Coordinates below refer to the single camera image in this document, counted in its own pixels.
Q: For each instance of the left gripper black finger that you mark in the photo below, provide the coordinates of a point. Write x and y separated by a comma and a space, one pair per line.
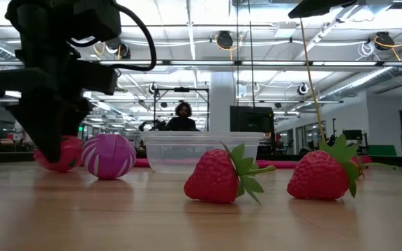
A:
47, 132

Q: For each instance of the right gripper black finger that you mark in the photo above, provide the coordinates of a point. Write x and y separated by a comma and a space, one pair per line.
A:
316, 7

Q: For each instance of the red green-spotted toy fruit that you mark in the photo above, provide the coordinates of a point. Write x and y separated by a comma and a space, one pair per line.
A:
72, 153

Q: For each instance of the purple white-striped toy onion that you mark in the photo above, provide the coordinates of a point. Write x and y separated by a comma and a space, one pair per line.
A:
108, 157

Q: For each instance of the small long-stemmed toy strawberry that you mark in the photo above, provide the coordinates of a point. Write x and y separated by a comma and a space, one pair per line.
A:
365, 160

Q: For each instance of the red toy strawberry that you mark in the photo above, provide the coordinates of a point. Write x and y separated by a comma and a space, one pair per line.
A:
316, 178
211, 178

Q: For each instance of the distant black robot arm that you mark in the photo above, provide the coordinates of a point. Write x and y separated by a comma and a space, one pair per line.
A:
155, 124

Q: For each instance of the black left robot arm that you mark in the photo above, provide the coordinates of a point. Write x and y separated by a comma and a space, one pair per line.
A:
47, 14

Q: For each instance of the clear plastic tupperware container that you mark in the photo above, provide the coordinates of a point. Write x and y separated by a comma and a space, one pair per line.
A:
173, 153

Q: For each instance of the long ceiling light bar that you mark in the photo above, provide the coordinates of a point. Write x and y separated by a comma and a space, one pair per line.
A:
201, 63

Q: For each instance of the small distant black monitor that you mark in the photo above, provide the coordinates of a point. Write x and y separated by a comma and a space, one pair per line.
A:
352, 135

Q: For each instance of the person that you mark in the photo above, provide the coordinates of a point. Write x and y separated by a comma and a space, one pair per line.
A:
182, 123

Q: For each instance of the green panel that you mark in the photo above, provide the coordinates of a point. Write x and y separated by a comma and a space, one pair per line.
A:
382, 150

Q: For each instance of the distant black rig frame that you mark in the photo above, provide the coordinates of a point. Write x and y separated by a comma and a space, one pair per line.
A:
181, 89

